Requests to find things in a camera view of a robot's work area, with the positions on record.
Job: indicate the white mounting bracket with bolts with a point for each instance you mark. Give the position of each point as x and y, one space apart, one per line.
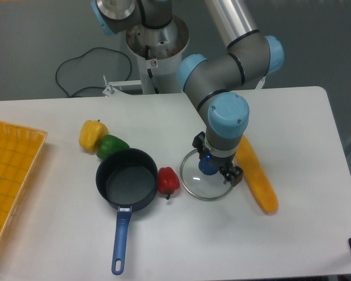
131 87

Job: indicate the glass pot lid blue knob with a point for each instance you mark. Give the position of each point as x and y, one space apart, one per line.
199 185

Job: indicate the yellow woven basket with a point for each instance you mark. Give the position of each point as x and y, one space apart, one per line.
20 147

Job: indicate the long yellow bread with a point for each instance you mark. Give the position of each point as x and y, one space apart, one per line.
257 181

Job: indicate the yellow bell pepper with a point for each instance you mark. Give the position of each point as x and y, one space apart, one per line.
91 135

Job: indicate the green bell pepper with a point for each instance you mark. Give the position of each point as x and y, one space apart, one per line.
111 144

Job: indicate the dark saucepan blue handle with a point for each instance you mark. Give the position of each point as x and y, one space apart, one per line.
127 180

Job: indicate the red bell pepper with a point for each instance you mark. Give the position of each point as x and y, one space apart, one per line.
168 182

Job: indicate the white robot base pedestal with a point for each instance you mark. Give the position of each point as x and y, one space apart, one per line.
159 53

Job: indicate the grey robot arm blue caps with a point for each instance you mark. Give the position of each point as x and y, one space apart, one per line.
209 85

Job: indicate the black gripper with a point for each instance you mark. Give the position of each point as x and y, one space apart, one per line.
213 159

